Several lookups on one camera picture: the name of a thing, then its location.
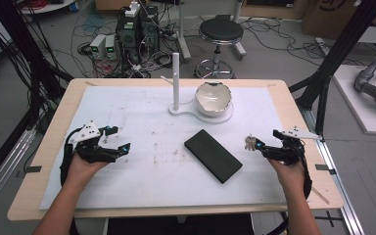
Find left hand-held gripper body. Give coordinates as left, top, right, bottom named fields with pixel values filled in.
left=68, top=119, right=118, bottom=165

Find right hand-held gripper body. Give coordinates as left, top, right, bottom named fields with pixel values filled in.
left=266, top=126, right=323, bottom=166

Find bunch of metal keys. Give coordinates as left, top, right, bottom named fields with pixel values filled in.
left=244, top=133, right=259, bottom=153

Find person's left hand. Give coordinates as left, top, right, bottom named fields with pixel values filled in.
left=64, top=151, right=112, bottom=194

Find person's right hand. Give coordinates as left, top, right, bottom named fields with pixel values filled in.
left=267, top=158, right=307, bottom=199

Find wooden table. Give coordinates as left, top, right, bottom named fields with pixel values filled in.
left=7, top=77, right=345, bottom=222

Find black tape strip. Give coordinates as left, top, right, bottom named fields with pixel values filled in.
left=15, top=164, right=43, bottom=179
left=314, top=164, right=338, bottom=176

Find white table mat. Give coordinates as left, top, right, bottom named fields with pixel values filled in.
left=38, top=85, right=288, bottom=211

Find black rectangular box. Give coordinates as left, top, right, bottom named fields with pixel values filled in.
left=183, top=128, right=244, bottom=185

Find white ceramic bowl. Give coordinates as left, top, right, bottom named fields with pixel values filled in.
left=194, top=80, right=233, bottom=118

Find white platform board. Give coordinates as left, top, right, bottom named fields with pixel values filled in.
left=332, top=64, right=376, bottom=137

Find white stand with pole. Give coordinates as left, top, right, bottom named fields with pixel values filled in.
left=160, top=52, right=235, bottom=125

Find grey power supply unit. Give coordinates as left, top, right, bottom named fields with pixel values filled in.
left=104, top=34, right=118, bottom=61
left=89, top=33, right=108, bottom=61

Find person's dark trousers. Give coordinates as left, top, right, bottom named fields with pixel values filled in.
left=107, top=212, right=255, bottom=235

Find black computer tower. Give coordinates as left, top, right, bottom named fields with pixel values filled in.
left=140, top=5, right=161, bottom=53
left=115, top=13, right=142, bottom=64

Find black round stool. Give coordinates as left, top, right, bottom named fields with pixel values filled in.
left=194, top=17, right=245, bottom=80

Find white power strip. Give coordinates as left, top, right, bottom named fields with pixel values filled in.
left=124, top=1, right=142, bottom=19

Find cardboard box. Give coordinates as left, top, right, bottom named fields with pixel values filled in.
left=301, top=0, right=368, bottom=41

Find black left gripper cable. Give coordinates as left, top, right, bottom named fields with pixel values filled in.
left=59, top=126, right=85, bottom=188

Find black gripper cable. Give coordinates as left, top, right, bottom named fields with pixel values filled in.
left=59, top=126, right=85, bottom=188
left=293, top=138, right=313, bottom=201

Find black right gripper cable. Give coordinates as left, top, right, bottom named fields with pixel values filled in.
left=293, top=138, right=313, bottom=201

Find black metal frame post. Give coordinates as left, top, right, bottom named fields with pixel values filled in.
left=288, top=0, right=376, bottom=138
left=0, top=0, right=74, bottom=131

